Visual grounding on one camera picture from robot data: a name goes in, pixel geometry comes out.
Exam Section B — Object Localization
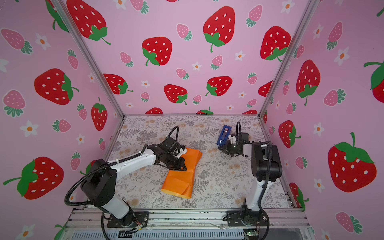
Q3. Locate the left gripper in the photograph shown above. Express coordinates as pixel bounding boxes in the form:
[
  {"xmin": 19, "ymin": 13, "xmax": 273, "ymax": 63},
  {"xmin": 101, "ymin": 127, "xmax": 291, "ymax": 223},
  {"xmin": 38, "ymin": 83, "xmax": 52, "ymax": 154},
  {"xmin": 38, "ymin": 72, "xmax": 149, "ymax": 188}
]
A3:
[{"xmin": 164, "ymin": 154, "xmax": 190, "ymax": 172}]

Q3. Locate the orange wrapping paper sheet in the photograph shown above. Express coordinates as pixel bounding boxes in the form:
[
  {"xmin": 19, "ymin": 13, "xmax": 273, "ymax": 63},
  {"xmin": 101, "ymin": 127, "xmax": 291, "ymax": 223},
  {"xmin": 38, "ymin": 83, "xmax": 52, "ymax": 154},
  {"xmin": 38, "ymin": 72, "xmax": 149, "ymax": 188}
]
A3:
[{"xmin": 161, "ymin": 148, "xmax": 203, "ymax": 199}]

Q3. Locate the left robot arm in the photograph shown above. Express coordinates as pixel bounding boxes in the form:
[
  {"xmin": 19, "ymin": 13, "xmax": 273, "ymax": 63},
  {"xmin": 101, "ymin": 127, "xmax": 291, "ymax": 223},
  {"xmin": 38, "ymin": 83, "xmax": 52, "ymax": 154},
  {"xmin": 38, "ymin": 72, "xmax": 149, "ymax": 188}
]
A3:
[{"xmin": 80, "ymin": 137, "xmax": 188, "ymax": 220}]

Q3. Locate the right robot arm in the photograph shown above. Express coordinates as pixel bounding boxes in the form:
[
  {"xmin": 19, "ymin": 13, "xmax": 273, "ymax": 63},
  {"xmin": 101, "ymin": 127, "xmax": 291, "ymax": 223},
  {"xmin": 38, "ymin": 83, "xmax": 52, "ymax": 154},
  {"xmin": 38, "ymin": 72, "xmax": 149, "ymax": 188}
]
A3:
[{"xmin": 218, "ymin": 133, "xmax": 283, "ymax": 225}]

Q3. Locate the blue tape dispenser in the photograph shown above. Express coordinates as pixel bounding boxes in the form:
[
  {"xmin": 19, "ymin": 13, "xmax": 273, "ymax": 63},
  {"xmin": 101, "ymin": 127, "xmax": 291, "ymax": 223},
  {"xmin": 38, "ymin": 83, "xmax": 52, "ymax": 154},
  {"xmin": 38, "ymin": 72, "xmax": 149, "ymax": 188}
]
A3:
[{"xmin": 217, "ymin": 125, "xmax": 232, "ymax": 145}]

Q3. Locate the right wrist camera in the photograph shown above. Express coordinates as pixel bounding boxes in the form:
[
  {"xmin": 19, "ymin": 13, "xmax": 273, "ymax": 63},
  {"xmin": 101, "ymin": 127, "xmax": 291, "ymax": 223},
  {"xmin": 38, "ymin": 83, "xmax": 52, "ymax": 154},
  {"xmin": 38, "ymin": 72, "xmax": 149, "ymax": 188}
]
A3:
[{"xmin": 228, "ymin": 134, "xmax": 238, "ymax": 145}]

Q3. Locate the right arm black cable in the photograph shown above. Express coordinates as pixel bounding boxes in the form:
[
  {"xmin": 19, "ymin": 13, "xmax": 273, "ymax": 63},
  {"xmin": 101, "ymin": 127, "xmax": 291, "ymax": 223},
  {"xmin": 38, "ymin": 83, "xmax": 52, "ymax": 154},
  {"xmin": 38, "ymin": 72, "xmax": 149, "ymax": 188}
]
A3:
[{"xmin": 235, "ymin": 121, "xmax": 274, "ymax": 240}]

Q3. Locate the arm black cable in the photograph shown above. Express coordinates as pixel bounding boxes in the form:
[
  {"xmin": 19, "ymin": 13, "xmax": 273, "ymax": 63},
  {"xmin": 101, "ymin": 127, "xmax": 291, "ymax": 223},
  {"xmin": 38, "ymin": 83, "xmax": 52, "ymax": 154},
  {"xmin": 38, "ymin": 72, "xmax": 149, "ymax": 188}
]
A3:
[
  {"xmin": 64, "ymin": 125, "xmax": 180, "ymax": 240},
  {"xmin": 235, "ymin": 121, "xmax": 274, "ymax": 240}
]

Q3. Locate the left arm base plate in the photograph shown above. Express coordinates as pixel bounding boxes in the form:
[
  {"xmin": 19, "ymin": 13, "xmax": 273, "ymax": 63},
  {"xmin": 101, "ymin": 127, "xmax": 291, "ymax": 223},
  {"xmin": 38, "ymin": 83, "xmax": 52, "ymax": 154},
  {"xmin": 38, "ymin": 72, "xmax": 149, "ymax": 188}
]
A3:
[{"xmin": 107, "ymin": 211, "xmax": 150, "ymax": 229}]

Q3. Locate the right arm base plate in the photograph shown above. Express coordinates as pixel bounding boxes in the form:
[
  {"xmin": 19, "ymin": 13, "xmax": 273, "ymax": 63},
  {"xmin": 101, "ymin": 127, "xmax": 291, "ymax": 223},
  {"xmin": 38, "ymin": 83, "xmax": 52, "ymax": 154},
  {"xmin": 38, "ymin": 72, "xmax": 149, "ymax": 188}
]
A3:
[{"xmin": 223, "ymin": 211, "xmax": 269, "ymax": 227}]

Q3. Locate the aluminium front frame rail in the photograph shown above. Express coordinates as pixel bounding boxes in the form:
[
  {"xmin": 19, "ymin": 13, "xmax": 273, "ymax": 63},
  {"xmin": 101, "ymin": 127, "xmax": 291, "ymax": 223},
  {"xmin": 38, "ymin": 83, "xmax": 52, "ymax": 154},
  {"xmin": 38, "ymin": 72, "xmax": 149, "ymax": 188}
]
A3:
[{"xmin": 58, "ymin": 209, "xmax": 316, "ymax": 240}]

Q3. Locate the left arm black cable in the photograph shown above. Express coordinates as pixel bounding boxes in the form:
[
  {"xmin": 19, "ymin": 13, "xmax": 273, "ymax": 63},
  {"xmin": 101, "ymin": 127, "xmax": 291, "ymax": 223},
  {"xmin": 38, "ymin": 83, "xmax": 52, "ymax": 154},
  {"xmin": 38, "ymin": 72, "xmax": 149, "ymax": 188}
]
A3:
[{"xmin": 64, "ymin": 125, "xmax": 180, "ymax": 240}]

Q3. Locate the right aluminium corner post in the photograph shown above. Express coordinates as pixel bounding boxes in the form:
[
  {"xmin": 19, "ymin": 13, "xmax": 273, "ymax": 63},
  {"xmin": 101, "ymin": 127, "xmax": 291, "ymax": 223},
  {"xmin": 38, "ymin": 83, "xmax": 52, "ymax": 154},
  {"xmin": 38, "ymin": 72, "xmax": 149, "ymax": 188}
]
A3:
[{"xmin": 258, "ymin": 0, "xmax": 320, "ymax": 120}]

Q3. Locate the aluminium corner post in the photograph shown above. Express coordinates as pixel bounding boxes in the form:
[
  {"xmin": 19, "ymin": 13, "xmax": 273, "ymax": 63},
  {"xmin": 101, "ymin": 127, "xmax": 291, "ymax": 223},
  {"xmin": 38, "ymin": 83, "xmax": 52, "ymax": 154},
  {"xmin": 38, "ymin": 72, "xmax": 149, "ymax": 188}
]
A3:
[
  {"xmin": 52, "ymin": 0, "xmax": 125, "ymax": 119},
  {"xmin": 258, "ymin": 0, "xmax": 320, "ymax": 120}
]

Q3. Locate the left aluminium corner post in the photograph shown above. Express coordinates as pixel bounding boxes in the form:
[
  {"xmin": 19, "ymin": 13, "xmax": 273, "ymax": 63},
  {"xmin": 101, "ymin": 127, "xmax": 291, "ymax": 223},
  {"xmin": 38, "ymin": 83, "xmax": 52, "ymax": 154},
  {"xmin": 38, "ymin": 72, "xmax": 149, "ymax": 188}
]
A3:
[{"xmin": 52, "ymin": 0, "xmax": 125, "ymax": 119}]

